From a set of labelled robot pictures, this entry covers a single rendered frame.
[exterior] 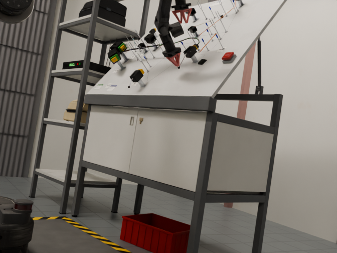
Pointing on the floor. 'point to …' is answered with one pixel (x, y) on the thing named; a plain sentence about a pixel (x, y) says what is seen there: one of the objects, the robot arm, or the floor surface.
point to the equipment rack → (99, 24)
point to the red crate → (155, 233)
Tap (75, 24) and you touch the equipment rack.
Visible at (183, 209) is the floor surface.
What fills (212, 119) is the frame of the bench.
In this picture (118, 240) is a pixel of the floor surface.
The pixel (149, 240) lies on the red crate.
